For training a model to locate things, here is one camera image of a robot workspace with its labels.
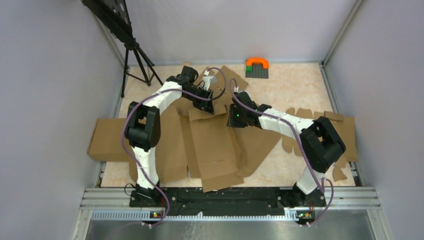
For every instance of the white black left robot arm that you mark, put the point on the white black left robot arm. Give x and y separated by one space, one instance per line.
142 127

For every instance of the folded brown cardboard box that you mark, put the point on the folded brown cardboard box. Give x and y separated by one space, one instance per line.
105 145

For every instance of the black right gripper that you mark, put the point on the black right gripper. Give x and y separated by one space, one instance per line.
232 122

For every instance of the black tripod stand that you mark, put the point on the black tripod stand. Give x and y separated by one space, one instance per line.
115 16

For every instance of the orange green grey toy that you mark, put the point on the orange green grey toy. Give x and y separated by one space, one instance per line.
257 67

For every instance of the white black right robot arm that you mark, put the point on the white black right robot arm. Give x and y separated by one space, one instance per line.
318 140

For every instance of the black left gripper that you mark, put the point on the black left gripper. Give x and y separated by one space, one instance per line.
205 105

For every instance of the large cardboard box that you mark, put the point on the large cardboard box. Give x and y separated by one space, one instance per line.
198 149

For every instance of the flat cardboard blank underneath left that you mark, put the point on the flat cardboard blank underneath left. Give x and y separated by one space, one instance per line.
229 81

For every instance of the aluminium frame rail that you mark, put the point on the aluminium frame rail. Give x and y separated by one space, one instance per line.
351 213

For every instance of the flat cardboard blank at right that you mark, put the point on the flat cardboard blank at right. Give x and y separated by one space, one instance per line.
345 127

